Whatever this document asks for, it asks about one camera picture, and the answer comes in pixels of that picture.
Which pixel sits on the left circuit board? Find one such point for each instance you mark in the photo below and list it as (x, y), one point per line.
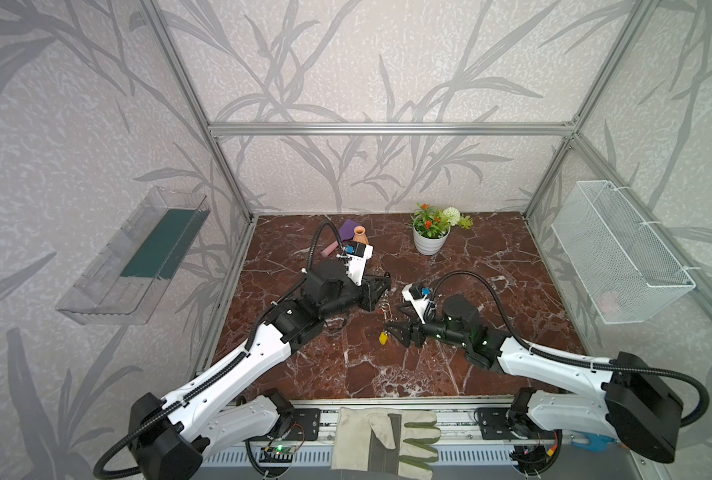
(277, 454)

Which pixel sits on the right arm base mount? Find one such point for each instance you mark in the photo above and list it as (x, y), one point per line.
(493, 423)

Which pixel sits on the orange ribbed vase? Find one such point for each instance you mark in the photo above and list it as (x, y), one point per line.
(360, 235)

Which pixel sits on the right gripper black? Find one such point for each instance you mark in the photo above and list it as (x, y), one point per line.
(420, 328)

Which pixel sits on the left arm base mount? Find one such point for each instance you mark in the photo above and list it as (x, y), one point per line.
(297, 425)

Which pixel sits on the blue garden hand fork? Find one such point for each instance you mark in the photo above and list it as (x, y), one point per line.
(591, 442)

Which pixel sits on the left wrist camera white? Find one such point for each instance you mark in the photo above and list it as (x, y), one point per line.
(355, 256)

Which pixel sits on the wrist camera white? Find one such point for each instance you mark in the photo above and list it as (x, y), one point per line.
(355, 256)
(417, 299)

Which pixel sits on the white wire mesh basket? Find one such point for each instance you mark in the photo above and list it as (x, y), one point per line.
(627, 270)

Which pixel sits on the clear plastic wall shelf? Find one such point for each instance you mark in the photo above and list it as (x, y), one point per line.
(129, 277)

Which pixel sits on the beige green work glove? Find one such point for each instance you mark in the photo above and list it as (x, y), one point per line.
(392, 441)

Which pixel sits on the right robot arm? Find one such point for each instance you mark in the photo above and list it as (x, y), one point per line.
(621, 399)

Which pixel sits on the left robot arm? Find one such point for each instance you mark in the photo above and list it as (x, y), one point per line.
(170, 437)

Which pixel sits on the white pot artificial plant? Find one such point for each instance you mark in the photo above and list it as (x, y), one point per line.
(431, 226)

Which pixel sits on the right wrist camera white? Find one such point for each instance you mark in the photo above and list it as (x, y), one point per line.
(417, 299)

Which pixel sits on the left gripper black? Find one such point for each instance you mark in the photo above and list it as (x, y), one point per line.
(367, 291)

